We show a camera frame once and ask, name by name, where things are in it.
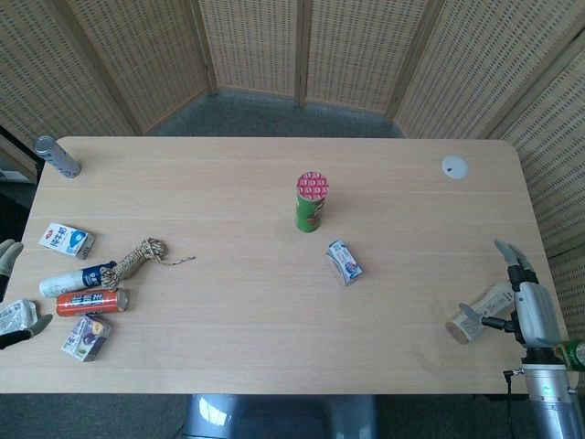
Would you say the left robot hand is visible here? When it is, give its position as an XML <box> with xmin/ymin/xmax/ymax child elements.
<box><xmin>0</xmin><ymin>239</ymin><xmax>54</xmax><ymax>351</ymax></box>

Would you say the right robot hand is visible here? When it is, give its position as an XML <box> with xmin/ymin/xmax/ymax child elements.
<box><xmin>458</xmin><ymin>238</ymin><xmax>567</xmax><ymax>352</ymax></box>

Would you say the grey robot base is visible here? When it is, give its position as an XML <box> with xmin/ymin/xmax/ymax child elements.
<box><xmin>182</xmin><ymin>393</ymin><xmax>379</xmax><ymax>439</ymax></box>

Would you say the small white-blue carton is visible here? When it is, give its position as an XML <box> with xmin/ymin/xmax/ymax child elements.
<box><xmin>325</xmin><ymin>239</ymin><xmax>365</xmax><ymax>287</ymax></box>

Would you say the crumpled white snack packet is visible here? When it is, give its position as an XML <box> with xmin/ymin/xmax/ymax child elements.
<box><xmin>0</xmin><ymin>299</ymin><xmax>38</xmax><ymax>337</ymax></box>

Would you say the beige plastic bottle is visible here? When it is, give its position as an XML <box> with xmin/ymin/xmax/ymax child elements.
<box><xmin>445</xmin><ymin>281</ymin><xmax>520</xmax><ymax>346</ymax></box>

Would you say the white blue bottle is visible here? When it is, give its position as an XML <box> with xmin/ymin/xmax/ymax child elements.
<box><xmin>38</xmin><ymin>260</ymin><xmax>118</xmax><ymax>299</ymax></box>

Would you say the green bottle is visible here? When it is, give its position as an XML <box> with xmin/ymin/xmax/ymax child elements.
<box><xmin>555</xmin><ymin>338</ymin><xmax>585</xmax><ymax>372</ymax></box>

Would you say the white blue milk carton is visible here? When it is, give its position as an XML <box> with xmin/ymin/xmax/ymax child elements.
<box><xmin>37</xmin><ymin>222</ymin><xmax>97</xmax><ymax>261</ymax></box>

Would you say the orange drink can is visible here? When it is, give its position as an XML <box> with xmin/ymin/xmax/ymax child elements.
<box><xmin>56</xmin><ymin>287</ymin><xmax>130</xmax><ymax>317</ymax></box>

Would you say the purple juice carton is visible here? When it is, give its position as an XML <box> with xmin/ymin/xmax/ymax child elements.
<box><xmin>60</xmin><ymin>313</ymin><xmax>112</xmax><ymax>363</ymax></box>

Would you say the silver tall can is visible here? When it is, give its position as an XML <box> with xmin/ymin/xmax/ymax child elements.
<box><xmin>32</xmin><ymin>135</ymin><xmax>82</xmax><ymax>178</ymax></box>

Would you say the green chips can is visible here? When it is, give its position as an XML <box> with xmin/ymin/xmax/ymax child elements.
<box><xmin>293</xmin><ymin>171</ymin><xmax>332</xmax><ymax>233</ymax></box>

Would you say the woven folding screen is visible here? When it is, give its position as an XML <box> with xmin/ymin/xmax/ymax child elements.
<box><xmin>0</xmin><ymin>0</ymin><xmax>585</xmax><ymax>342</ymax></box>

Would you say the black cable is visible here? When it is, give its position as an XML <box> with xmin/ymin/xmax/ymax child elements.
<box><xmin>502</xmin><ymin>368</ymin><xmax>527</xmax><ymax>439</ymax></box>

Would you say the coiled tan rope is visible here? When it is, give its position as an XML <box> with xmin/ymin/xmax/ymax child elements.
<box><xmin>101</xmin><ymin>238</ymin><xmax>197</xmax><ymax>289</ymax></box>

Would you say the white cable grommet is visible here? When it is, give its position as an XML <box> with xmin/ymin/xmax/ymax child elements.
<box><xmin>441</xmin><ymin>155</ymin><xmax>469</xmax><ymax>180</ymax></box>

